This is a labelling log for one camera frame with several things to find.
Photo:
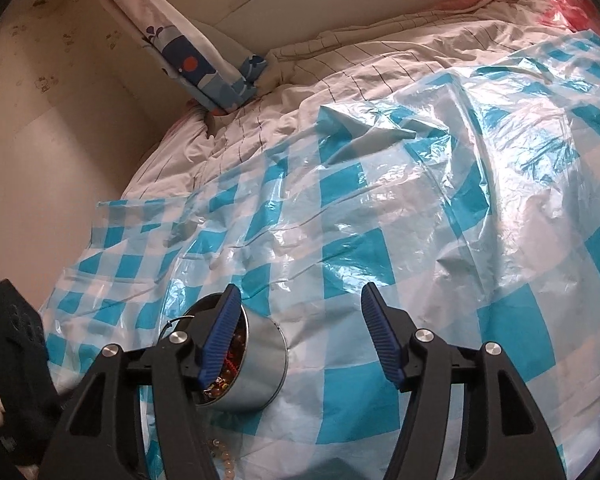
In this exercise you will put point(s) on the striped white duvet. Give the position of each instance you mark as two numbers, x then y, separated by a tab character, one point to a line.
305	85

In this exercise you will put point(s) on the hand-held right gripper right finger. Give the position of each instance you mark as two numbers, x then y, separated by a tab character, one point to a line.
382	340

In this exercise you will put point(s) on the round metal tin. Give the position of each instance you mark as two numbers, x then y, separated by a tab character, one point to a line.
262	360

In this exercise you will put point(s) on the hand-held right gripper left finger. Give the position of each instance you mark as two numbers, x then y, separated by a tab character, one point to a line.
220	340

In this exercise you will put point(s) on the whale print curtain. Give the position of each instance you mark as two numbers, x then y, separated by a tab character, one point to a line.
190	55

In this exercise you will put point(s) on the blue checkered plastic sheet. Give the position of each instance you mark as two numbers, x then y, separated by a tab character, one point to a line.
380	210

